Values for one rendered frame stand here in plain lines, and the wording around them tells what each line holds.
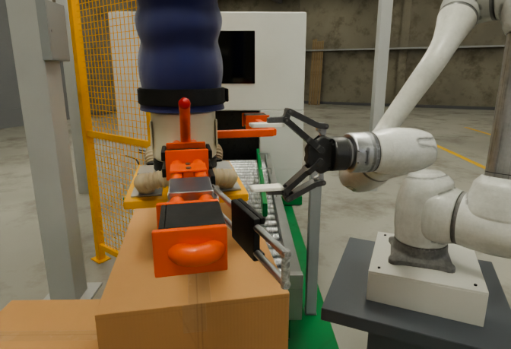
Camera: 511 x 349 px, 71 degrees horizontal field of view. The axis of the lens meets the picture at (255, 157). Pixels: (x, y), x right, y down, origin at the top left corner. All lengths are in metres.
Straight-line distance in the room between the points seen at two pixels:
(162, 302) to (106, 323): 0.11
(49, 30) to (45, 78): 0.25
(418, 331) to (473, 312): 0.16
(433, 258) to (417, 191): 0.21
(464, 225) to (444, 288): 0.18
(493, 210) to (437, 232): 0.16
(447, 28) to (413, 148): 0.39
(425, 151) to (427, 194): 0.30
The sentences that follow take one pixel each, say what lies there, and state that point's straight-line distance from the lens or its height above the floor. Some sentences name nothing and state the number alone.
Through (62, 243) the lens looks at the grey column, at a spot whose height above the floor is 0.42.
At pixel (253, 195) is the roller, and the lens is 2.58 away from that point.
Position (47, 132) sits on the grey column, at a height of 1.09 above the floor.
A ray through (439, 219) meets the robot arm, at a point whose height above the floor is 1.01.
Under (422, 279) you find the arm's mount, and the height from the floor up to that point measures 0.85.
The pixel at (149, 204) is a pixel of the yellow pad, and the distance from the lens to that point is 0.86.
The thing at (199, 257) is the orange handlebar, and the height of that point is 1.24.
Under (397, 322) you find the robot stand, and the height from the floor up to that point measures 0.75.
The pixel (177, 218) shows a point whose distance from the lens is 0.39.
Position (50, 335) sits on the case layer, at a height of 0.54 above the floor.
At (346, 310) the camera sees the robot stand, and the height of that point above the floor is 0.75.
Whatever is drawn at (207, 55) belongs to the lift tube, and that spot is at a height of 1.45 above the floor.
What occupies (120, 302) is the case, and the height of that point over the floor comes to 0.94.
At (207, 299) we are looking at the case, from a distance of 0.82.
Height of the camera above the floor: 1.41
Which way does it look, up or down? 13 degrees down
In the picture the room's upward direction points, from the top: straight up
